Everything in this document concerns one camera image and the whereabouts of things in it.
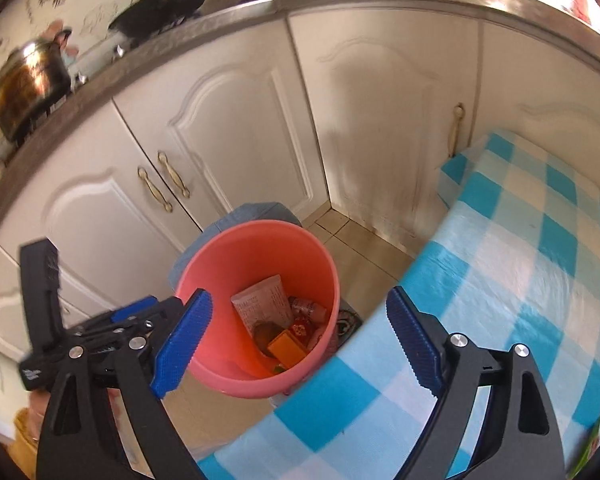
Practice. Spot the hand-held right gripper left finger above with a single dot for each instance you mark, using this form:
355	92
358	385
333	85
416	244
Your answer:
180	345

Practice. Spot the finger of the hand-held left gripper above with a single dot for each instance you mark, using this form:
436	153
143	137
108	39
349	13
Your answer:
132	309
110	339

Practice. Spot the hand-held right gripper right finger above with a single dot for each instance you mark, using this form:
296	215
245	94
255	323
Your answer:
415	345

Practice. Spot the brown round scrap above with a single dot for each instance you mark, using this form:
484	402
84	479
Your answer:
265	335

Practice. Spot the white feather print mailer bag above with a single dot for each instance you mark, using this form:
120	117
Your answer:
262	302

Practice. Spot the pink plastic bucket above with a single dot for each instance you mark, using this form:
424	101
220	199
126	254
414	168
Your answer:
230	260

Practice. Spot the orange box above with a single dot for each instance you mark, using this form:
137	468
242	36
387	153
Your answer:
286	349

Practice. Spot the red snack packet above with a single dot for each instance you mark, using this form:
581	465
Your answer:
300	334

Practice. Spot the green snack packet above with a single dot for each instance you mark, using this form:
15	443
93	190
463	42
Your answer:
597	445

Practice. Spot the person's left hand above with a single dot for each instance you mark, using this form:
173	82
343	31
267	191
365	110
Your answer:
30	435

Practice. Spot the white cabinet door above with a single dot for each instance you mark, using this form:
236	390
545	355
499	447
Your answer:
230	125
90	210
555	85
10	310
380	135

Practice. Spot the blue white checkered tablecloth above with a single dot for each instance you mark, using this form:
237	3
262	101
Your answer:
505	260

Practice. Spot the blue grey stool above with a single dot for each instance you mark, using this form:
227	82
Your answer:
260	212

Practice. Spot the steel cooking pot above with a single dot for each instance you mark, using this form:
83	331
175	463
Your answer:
25	85

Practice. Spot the black wok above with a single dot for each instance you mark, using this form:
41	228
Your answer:
165	5

